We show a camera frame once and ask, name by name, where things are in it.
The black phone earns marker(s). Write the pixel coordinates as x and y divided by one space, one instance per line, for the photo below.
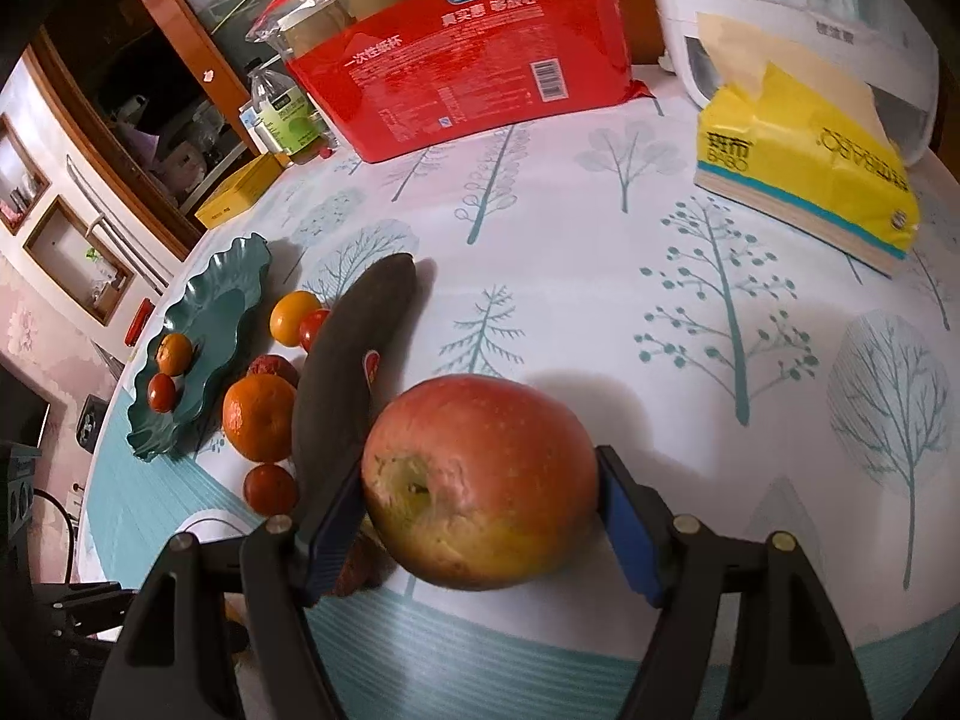
93 424

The small red jujube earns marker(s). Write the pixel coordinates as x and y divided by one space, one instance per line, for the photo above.
161 393

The small orange tangerine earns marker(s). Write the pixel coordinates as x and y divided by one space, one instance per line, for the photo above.
174 354

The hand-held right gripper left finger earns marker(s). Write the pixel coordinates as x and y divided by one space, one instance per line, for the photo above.
334 532

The green wavy plate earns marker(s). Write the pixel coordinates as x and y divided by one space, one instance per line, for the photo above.
217 307

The large orange tangerine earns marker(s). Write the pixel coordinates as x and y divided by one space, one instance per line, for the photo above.
259 418

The round red jujube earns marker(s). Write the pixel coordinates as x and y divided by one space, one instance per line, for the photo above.
270 489

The wrinkled red jujube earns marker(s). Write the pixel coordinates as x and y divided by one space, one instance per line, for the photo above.
270 367

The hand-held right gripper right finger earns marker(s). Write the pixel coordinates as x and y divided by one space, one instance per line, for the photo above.
630 532

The red plastic item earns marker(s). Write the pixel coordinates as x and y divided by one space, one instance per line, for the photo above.
139 321

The overripe dark banana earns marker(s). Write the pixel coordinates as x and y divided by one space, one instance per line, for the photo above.
337 375

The red cherry tomato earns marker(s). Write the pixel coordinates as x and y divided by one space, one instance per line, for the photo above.
315 331

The white appliance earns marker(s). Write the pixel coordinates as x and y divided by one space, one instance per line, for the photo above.
690 15

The yellow tin box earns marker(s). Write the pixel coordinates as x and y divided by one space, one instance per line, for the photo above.
240 191

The green label glass bottle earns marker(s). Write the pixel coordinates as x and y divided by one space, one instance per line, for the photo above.
289 124

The red apple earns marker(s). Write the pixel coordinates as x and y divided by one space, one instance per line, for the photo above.
480 465

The red paper cup package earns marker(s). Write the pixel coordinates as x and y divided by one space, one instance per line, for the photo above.
465 90

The tree print tablecloth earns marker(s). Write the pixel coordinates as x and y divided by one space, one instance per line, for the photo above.
600 300

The yellow-orange tangerine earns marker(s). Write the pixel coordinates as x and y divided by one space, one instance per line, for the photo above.
289 315

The yellow tissue pack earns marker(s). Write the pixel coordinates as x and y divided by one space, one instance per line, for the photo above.
787 165

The wooden glass door cabinet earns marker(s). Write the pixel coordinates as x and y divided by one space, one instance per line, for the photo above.
187 37

